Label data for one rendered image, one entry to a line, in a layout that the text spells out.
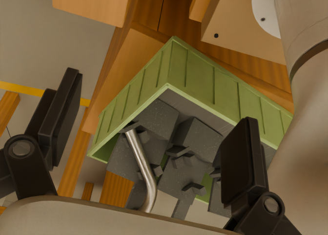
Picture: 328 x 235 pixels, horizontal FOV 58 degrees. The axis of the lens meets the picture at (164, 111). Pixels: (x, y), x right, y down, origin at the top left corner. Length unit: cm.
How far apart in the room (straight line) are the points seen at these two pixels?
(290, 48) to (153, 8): 51
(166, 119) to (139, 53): 19
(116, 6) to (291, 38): 32
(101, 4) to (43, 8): 126
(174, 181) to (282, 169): 62
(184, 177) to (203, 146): 12
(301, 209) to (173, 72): 43
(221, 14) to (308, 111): 28
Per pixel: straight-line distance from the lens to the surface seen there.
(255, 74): 91
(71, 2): 62
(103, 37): 183
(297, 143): 34
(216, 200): 99
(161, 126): 82
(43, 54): 208
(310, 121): 34
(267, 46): 62
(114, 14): 61
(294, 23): 43
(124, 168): 84
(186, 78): 67
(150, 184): 83
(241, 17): 57
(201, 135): 89
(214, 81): 74
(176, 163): 89
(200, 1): 63
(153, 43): 77
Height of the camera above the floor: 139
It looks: 38 degrees down
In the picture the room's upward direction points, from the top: 173 degrees counter-clockwise
